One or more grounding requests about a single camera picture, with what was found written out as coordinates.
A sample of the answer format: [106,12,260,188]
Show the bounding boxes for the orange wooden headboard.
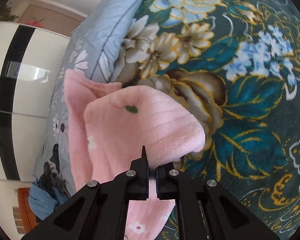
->
[17,187,40,233]

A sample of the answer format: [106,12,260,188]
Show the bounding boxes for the blue sweatpants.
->
[28,179,68,220]

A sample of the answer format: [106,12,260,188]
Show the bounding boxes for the brown door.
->
[18,3,85,37]

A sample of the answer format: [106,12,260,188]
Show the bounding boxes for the wall switch panel row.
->
[12,207,26,234]

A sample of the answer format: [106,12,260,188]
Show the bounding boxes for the green hanging plant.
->
[0,4,19,22]

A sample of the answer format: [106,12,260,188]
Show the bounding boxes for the grey daisy print duvet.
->
[34,0,143,196]

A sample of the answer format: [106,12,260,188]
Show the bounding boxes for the pink fleece garment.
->
[63,68,207,240]

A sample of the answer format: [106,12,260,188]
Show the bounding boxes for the teal floral bed blanket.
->
[114,0,300,239]

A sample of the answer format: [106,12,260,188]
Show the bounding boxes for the white wardrobe black stripe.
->
[0,22,69,182]

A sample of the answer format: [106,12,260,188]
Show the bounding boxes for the dark grey clothes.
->
[38,144,70,199]

